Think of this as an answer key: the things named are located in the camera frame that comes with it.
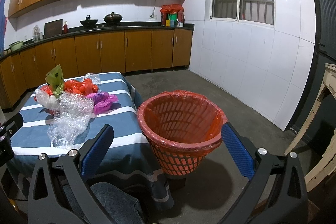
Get large clear bubble wrap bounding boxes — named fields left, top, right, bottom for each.
left=47, top=92, right=94, bottom=147

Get purple plastic bag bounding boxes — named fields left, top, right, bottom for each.
left=86, top=92, right=118, bottom=115

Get red plastic bag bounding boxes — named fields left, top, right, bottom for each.
left=64, top=79, right=98, bottom=96
left=40, top=85, right=53, bottom=96

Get green paw print bag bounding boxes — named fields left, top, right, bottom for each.
left=45, top=65, right=64, bottom=98

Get small clear plastic bag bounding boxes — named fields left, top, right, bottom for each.
left=35, top=89, right=59, bottom=111

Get red plastic trash basket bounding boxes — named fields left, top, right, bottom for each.
left=137, top=90, right=228, bottom=178

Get lower wooden kitchen cabinets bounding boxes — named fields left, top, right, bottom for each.
left=1, top=27, right=193, bottom=110

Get black kitchen countertop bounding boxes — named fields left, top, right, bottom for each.
left=1, top=22, right=195, bottom=61

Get blue white striped tablecloth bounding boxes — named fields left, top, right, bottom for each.
left=7, top=72, right=174, bottom=210

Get white wooden furniture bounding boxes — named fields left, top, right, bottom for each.
left=284, top=63, right=335, bottom=192

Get green bowl on counter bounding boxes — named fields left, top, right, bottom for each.
left=10, top=40, right=23, bottom=52

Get glass jar on counter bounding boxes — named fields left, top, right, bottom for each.
left=33, top=25, right=43, bottom=42

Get dark cutting board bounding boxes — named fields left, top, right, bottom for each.
left=43, top=19, right=63, bottom=39

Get red bottle on counter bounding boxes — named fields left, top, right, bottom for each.
left=63, top=21, right=68, bottom=34

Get black pan on stove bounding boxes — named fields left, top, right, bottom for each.
left=80, top=15, right=98, bottom=29

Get black wok with lid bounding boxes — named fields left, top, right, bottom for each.
left=104, top=12, right=123, bottom=26

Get green yellow containers on counter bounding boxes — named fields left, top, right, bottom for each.
left=166, top=13, right=184, bottom=27

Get red bag on counter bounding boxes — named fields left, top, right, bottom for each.
left=160, top=4, right=184, bottom=26

